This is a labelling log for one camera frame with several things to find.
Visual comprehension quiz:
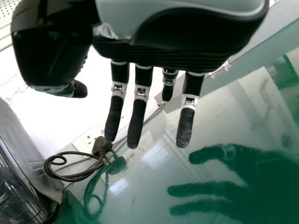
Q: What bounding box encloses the white perforated cable duct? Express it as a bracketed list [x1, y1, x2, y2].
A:
[0, 0, 27, 51]

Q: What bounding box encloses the black power cable with plug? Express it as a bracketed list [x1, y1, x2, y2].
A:
[43, 136, 114, 182]

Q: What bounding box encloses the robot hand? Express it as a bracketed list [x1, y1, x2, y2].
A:
[10, 0, 271, 149]

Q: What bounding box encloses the white socket strip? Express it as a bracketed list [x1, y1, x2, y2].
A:
[71, 123, 131, 154]

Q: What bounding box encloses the thin grey cable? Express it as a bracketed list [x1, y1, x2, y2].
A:
[55, 102, 165, 174]

